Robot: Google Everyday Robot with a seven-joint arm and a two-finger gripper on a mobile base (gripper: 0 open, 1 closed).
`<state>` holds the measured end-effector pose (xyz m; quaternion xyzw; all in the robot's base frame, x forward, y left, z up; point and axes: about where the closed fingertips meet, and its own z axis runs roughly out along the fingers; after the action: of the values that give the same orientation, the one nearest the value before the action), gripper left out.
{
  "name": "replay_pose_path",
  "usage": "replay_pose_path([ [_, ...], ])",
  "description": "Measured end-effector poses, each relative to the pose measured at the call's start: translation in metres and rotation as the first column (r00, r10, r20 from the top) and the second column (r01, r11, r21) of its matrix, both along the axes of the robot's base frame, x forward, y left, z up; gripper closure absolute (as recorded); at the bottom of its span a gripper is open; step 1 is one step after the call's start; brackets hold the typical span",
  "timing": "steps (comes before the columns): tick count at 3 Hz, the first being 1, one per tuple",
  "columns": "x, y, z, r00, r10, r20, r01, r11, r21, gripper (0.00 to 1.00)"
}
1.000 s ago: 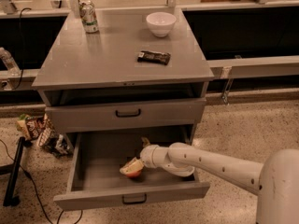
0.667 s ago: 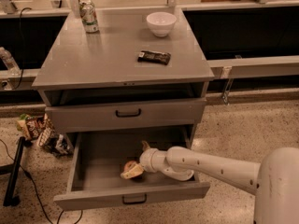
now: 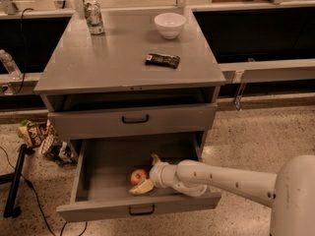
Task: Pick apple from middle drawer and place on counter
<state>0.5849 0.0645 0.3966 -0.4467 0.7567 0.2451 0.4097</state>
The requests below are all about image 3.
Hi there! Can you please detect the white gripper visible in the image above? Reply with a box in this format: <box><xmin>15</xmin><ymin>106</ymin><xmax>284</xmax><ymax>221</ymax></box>
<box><xmin>129</xmin><ymin>153</ymin><xmax>171</xmax><ymax>195</ymax></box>

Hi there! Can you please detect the red apple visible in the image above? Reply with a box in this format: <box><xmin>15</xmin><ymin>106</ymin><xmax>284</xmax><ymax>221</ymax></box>
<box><xmin>130</xmin><ymin>169</ymin><xmax>149</xmax><ymax>186</ymax></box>

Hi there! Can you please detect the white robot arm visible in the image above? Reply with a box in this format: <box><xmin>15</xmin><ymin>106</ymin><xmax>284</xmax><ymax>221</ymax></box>
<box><xmin>130</xmin><ymin>155</ymin><xmax>315</xmax><ymax>236</ymax></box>

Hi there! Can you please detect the open grey middle drawer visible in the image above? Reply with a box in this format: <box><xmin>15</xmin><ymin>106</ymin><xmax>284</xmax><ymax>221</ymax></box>
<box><xmin>57</xmin><ymin>133</ymin><xmax>221</xmax><ymax>222</ymax></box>

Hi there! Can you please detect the closed grey upper drawer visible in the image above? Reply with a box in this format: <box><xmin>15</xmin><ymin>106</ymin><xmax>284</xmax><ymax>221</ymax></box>
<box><xmin>48</xmin><ymin>103</ymin><xmax>218</xmax><ymax>140</ymax></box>

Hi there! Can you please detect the grey drawer cabinet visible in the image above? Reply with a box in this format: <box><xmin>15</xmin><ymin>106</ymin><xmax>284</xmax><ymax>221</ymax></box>
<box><xmin>35</xmin><ymin>9</ymin><xmax>224</xmax><ymax>151</ymax></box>

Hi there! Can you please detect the dark patterned chip bag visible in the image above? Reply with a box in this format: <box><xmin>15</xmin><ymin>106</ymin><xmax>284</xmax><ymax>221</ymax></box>
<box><xmin>38</xmin><ymin>135</ymin><xmax>78</xmax><ymax>164</ymax></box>

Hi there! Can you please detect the dark snack bar wrapper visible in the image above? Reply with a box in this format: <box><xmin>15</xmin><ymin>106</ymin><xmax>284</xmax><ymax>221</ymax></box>
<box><xmin>145</xmin><ymin>53</ymin><xmax>180</xmax><ymax>69</ymax></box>

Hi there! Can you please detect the brown chip bag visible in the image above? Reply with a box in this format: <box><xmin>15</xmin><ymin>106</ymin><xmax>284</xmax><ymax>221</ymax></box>
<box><xmin>18</xmin><ymin>120</ymin><xmax>52</xmax><ymax>148</ymax></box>

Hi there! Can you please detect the black stand leg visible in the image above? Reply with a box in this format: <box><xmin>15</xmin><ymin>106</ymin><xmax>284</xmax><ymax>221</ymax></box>
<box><xmin>0</xmin><ymin>144</ymin><xmax>27</xmax><ymax>218</ymax></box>

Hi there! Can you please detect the white bowl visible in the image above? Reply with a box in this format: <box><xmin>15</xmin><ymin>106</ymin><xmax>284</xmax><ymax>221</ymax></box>
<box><xmin>155</xmin><ymin>13</ymin><xmax>186</xmax><ymax>39</ymax></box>

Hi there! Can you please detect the green soda can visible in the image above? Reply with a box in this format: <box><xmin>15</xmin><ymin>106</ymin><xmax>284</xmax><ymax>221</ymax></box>
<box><xmin>84</xmin><ymin>1</ymin><xmax>104</xmax><ymax>34</ymax></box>

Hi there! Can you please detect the clear plastic water bottle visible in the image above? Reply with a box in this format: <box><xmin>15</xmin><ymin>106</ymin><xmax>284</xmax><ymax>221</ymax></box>
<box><xmin>0</xmin><ymin>49</ymin><xmax>23</xmax><ymax>81</ymax></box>

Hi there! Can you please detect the black floor cable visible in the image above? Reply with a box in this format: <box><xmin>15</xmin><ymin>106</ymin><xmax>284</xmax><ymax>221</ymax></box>
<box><xmin>0</xmin><ymin>146</ymin><xmax>89</xmax><ymax>236</ymax></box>

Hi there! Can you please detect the grey metal rail frame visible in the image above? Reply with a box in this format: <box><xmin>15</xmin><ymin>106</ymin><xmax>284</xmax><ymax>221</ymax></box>
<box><xmin>0</xmin><ymin>0</ymin><xmax>315</xmax><ymax>111</ymax></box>

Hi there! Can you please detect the black hanging cable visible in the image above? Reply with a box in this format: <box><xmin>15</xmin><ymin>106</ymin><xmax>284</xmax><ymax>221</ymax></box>
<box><xmin>13</xmin><ymin>7</ymin><xmax>35</xmax><ymax>95</ymax></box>

